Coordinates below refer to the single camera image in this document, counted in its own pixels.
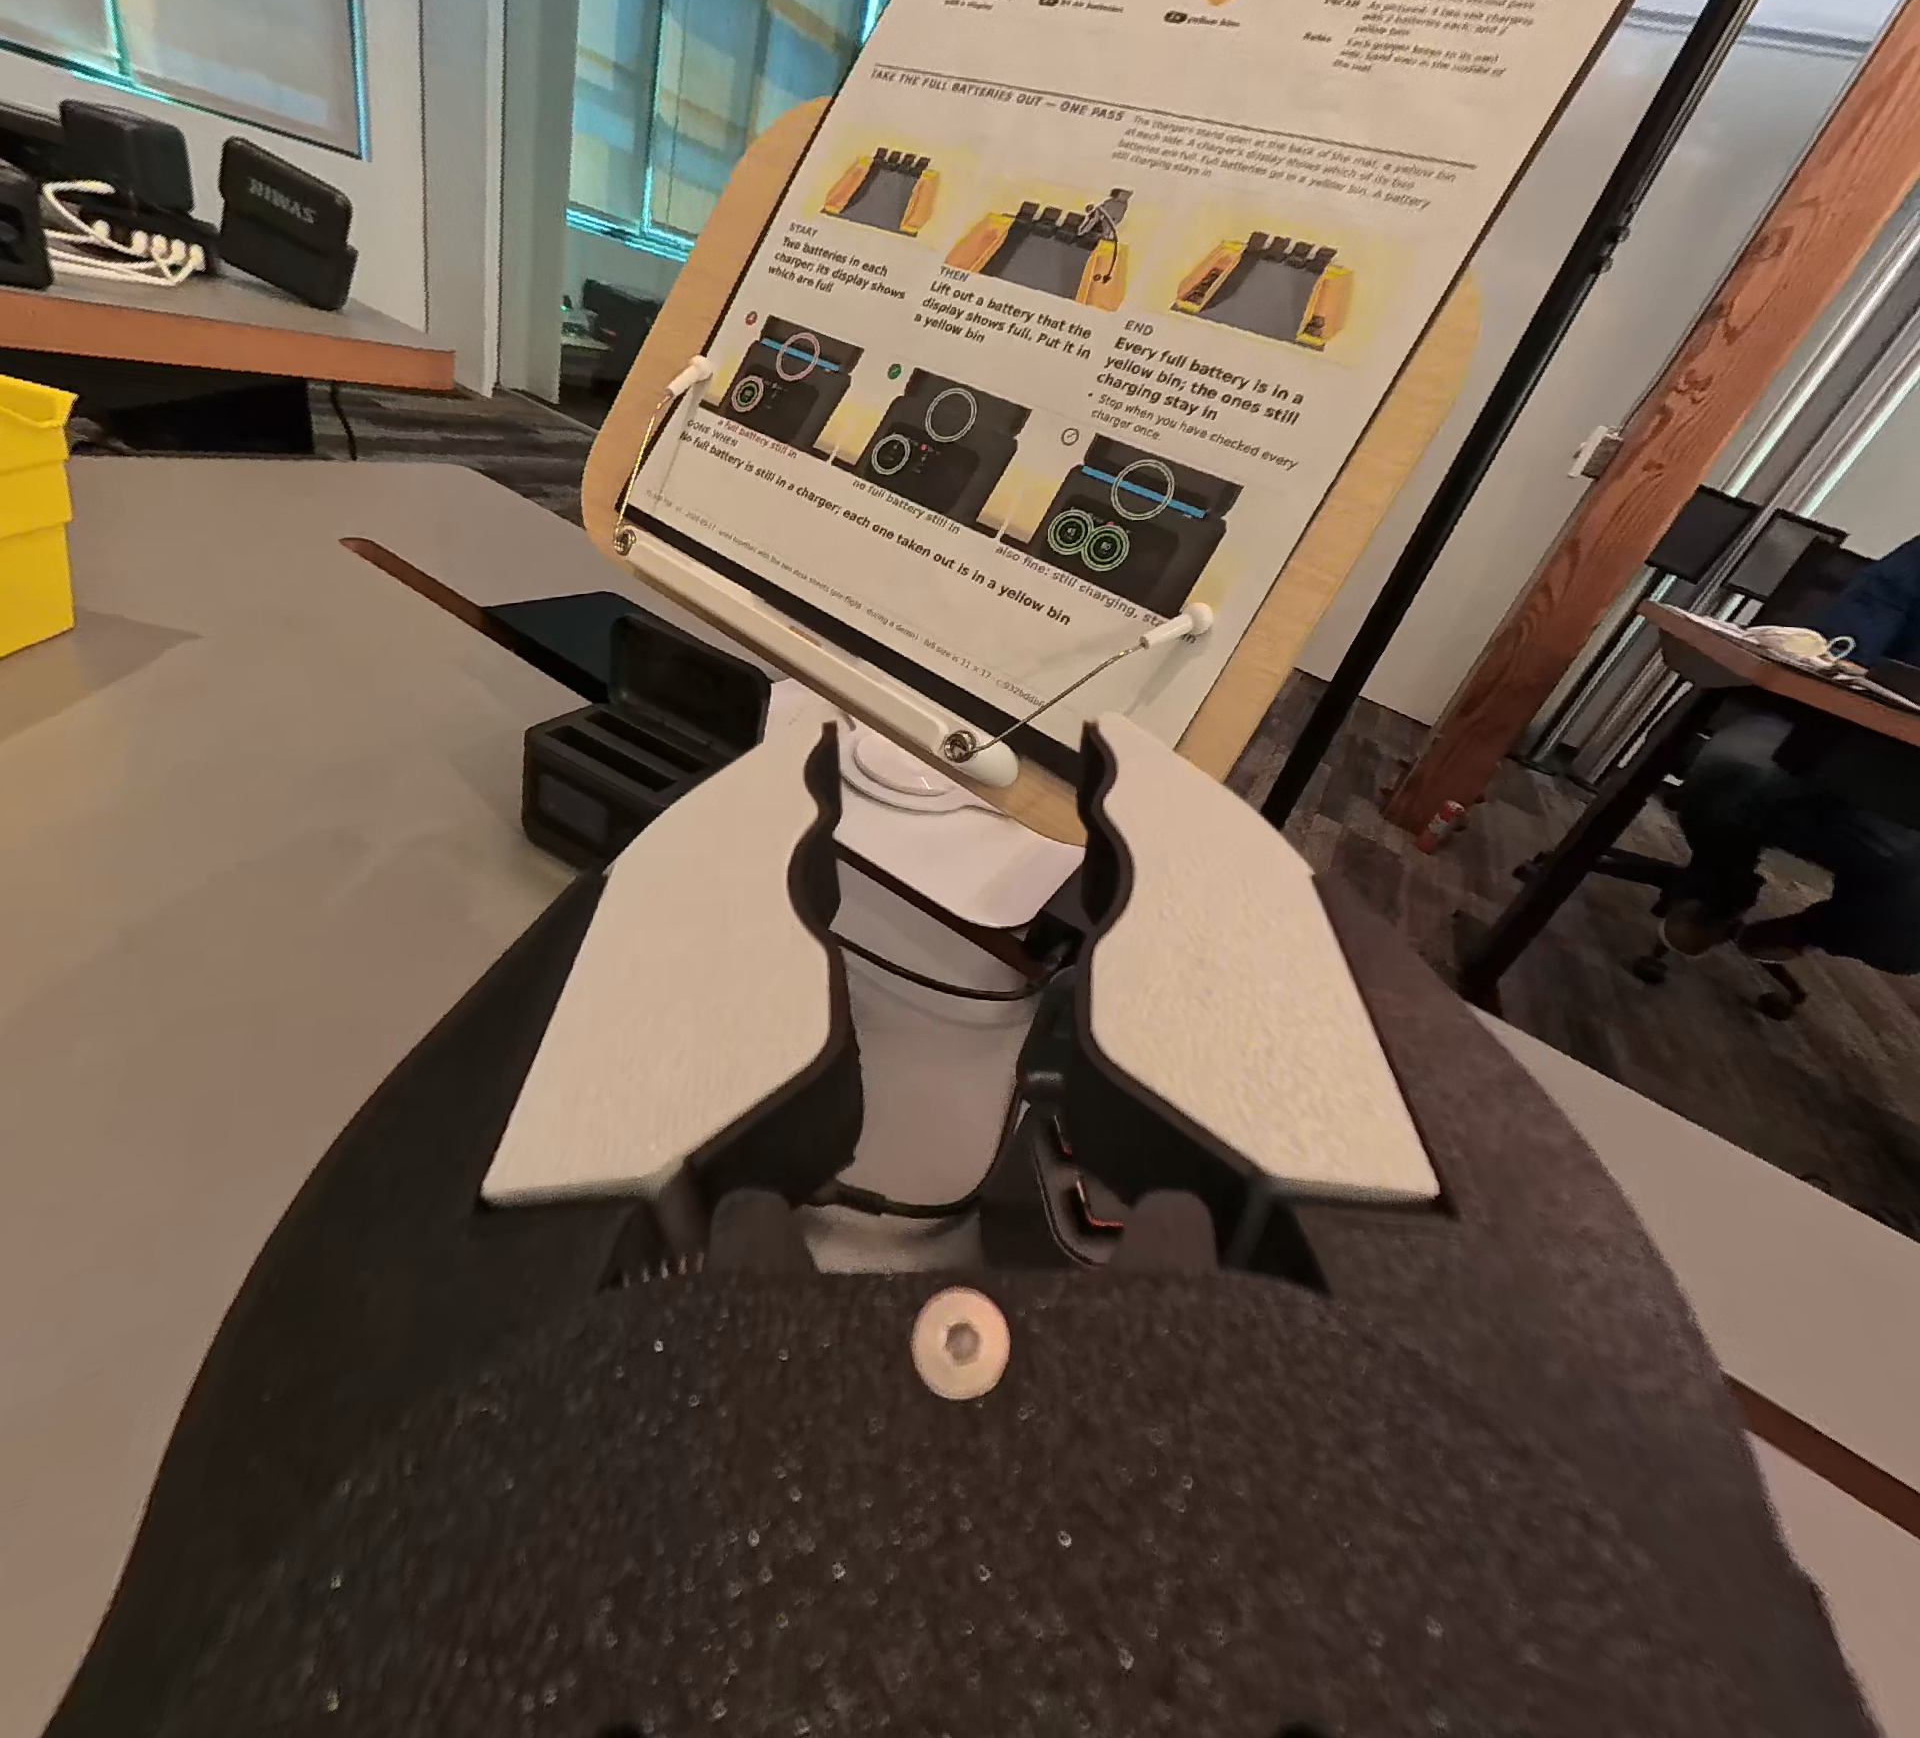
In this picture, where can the yellow plastic bin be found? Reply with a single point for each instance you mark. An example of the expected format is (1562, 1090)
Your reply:
(33, 524)

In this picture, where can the black computer monitor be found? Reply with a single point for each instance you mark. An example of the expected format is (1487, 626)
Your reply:
(1743, 549)

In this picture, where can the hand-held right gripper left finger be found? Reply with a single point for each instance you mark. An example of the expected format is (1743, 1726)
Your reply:
(672, 1017)

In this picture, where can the brown wooden post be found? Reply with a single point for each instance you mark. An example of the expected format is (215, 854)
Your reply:
(1683, 421)

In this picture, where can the black metal leg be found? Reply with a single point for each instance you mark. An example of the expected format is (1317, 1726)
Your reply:
(1561, 330)

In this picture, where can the wooden side table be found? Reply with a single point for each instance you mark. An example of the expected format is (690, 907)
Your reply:
(1803, 673)

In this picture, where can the wooden work table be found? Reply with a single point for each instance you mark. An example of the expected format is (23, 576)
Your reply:
(206, 330)

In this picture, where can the black battery charger case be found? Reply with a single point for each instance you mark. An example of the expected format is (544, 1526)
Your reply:
(647, 752)

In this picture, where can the wooden instruction board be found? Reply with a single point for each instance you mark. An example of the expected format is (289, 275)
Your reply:
(1203, 269)

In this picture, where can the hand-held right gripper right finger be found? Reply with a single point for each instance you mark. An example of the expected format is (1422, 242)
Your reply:
(1261, 1017)

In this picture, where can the dark flat mat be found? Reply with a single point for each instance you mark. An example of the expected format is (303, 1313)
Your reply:
(562, 638)

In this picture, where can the white clip bar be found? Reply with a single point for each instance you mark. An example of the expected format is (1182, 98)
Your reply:
(809, 661)

